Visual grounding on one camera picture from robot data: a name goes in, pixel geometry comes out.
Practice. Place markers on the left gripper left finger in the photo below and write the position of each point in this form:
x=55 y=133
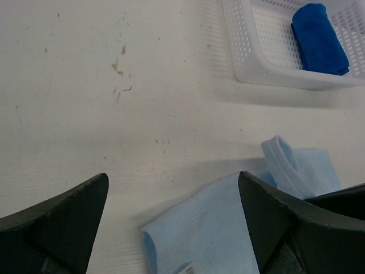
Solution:
x=56 y=235

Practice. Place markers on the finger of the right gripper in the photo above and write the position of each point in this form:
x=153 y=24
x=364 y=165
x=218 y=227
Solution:
x=348 y=202

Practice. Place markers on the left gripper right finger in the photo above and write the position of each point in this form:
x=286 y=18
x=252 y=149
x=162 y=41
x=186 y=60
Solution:
x=290 y=235

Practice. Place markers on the light blue towel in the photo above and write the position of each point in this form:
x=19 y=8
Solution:
x=207 y=233

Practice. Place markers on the dark blue towel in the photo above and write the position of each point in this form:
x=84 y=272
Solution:
x=318 y=45

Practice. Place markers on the white perforated plastic basket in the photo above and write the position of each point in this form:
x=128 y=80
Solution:
x=264 y=50

